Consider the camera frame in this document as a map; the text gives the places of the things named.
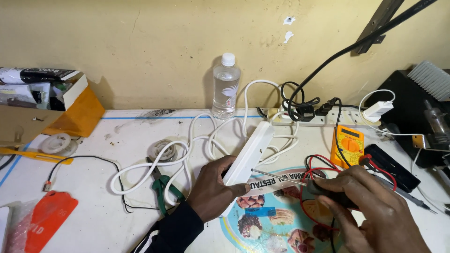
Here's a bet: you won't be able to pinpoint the black device with heat sink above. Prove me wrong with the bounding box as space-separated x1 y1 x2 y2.
364 60 450 169

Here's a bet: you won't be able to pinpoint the clear solder spool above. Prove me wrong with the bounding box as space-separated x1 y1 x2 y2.
147 139 178 163

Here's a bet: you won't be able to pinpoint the yellow multimeter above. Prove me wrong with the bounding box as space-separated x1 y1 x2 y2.
330 125 365 169

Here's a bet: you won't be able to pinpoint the orange box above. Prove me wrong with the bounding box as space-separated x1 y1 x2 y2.
42 85 105 138

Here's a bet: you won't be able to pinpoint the cream multi-socket extension block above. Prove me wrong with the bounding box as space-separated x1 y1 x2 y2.
270 107 382 128

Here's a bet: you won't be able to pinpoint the person's left hand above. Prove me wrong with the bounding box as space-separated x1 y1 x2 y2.
186 155 251 223

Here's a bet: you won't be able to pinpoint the clear plastic bottle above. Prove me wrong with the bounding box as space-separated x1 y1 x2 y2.
212 53 242 120

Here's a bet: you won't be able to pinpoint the metal soldering tool stand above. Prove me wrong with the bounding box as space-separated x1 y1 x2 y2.
411 100 450 152

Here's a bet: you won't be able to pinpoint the empty white spool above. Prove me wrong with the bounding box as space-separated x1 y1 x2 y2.
38 133 79 157

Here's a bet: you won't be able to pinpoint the person's right hand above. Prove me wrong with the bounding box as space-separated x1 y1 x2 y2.
312 165 431 253

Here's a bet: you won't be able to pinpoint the black plastic case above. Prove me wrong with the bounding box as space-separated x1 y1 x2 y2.
364 144 421 193

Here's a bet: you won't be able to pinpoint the white power strip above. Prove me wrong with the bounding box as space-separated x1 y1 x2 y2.
221 121 275 217

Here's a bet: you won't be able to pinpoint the green handled pliers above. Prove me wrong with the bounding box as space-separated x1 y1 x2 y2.
146 156 186 217

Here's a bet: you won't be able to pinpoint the black multimeter probe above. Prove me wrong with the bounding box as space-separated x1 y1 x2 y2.
373 175 437 215

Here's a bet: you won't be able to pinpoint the clear plastic bag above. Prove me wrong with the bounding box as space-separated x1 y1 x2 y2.
0 200 37 253

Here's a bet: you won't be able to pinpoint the red multimeter lead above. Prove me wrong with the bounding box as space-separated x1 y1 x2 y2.
300 153 398 231

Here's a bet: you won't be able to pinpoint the white power strip cable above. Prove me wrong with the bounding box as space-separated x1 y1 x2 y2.
110 79 300 207

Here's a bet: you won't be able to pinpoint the metal wall bracket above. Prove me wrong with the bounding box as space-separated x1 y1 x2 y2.
354 0 405 55

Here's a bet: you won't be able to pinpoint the black handled screwdriver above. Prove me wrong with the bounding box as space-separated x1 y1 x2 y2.
251 168 360 210

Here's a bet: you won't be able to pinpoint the white charger adapter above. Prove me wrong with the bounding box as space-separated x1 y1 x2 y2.
362 101 394 123

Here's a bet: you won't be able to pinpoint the black angled plug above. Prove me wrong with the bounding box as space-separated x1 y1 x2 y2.
315 97 342 116

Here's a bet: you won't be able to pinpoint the cardboard box of parts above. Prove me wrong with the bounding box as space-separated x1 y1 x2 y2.
0 67 89 147

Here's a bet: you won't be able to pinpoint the yellow utility knife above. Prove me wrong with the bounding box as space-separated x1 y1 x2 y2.
0 146 74 165

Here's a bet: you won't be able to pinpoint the round food print mat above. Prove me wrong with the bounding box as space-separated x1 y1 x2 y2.
219 167 354 253

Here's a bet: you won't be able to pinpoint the black multimeter lead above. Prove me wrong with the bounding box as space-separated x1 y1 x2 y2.
304 102 352 253

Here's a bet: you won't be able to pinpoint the thin white charger cable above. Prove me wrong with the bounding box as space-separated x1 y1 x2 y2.
358 89 424 138

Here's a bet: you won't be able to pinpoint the black plug with coiled cable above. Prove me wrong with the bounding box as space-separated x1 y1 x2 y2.
280 81 321 122

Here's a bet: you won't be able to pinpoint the thin black wire with connector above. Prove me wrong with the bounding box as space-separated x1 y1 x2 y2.
42 155 176 214

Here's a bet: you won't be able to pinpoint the thick black cable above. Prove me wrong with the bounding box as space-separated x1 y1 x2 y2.
286 0 441 122

